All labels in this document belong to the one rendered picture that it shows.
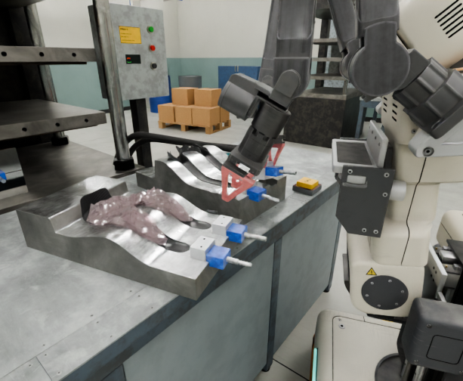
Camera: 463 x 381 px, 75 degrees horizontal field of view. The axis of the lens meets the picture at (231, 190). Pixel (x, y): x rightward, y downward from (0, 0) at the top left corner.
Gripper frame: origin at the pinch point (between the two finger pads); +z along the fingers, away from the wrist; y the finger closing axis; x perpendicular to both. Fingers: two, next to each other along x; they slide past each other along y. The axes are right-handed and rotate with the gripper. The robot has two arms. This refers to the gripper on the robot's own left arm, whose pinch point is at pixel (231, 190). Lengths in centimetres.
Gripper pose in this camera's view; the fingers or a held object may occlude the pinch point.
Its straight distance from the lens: 63.5
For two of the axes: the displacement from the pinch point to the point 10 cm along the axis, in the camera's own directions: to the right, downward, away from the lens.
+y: -2.8, 3.8, -8.8
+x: 8.6, 5.1, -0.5
